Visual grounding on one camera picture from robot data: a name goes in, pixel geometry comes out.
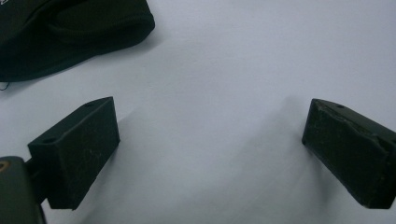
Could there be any black glove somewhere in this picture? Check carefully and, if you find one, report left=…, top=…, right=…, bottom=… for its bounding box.
left=0, top=0, right=156, bottom=83

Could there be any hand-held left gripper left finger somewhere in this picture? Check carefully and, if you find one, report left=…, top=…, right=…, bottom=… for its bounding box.
left=27, top=96, right=121, bottom=211

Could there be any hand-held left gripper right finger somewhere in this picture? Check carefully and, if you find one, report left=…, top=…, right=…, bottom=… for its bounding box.
left=301, top=98, right=396, bottom=210

